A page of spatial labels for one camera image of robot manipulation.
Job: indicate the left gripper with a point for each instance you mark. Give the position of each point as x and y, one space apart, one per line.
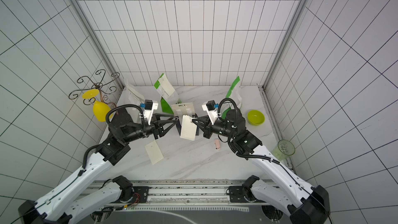
158 125

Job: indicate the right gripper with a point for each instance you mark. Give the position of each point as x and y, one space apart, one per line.
208 127

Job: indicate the cream receipt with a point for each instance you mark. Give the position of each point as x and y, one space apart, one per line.
188 128
166 85
154 152

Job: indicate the green white bag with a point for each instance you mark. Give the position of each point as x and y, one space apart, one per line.
234 93
167 101

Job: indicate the navy beige bag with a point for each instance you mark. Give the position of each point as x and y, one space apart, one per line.
182 109

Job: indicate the pink stapler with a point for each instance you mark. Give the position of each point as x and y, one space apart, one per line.
217 144

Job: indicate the white paper bag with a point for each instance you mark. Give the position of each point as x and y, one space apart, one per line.
130 95

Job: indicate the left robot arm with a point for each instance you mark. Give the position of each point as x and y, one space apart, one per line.
126 123

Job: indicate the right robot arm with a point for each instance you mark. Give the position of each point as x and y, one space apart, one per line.
298 199

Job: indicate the green bowl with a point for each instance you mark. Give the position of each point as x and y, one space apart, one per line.
255 117

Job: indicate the yellow cup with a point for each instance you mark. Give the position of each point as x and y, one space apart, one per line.
100 110

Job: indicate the black scroll metal stand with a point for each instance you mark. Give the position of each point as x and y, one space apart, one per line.
90 84

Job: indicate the yellow saucer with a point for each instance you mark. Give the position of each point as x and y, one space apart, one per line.
92 93

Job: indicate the green glass coaster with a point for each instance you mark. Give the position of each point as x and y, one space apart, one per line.
283 150

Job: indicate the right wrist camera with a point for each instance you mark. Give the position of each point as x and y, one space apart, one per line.
211 108

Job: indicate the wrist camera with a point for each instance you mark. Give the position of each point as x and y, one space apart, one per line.
149 107
211 108

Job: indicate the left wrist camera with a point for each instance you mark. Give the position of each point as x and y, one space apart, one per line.
149 107

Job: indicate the aluminium rail frame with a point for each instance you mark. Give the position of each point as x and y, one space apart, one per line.
188 194

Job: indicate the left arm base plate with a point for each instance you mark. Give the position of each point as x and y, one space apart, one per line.
134 195

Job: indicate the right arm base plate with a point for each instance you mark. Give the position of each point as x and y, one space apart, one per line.
240 194

